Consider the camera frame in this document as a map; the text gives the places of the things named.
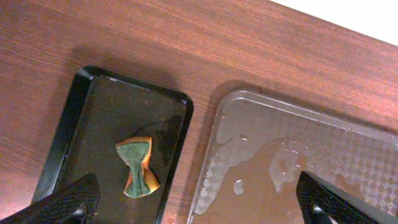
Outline brown serving tray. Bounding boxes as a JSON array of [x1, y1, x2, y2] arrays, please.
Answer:
[[188, 90, 397, 223]]

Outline black plastic tray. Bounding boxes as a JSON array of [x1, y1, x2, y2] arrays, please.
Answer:
[[32, 66, 193, 223]]

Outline green yellow scrub sponge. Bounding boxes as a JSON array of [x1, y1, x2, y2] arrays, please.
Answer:
[[116, 136, 160, 198]]

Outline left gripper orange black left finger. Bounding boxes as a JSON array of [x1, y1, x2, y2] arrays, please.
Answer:
[[1, 174, 101, 224]]

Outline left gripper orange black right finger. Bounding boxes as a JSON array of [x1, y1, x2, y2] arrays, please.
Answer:
[[296, 171, 397, 224]]

